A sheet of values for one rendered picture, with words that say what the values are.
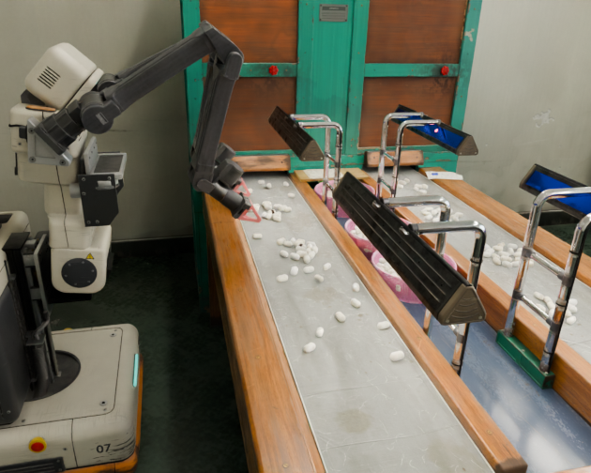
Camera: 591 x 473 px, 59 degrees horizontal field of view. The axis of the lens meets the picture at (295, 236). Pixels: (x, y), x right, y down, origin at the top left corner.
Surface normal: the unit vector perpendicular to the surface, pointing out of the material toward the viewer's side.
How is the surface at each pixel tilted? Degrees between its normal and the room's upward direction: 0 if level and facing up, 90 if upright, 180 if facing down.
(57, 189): 90
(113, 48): 90
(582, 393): 90
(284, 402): 0
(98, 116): 103
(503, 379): 0
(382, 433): 0
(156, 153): 90
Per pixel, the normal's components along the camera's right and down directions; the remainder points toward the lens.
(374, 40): 0.22, 0.40
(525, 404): 0.03, -0.91
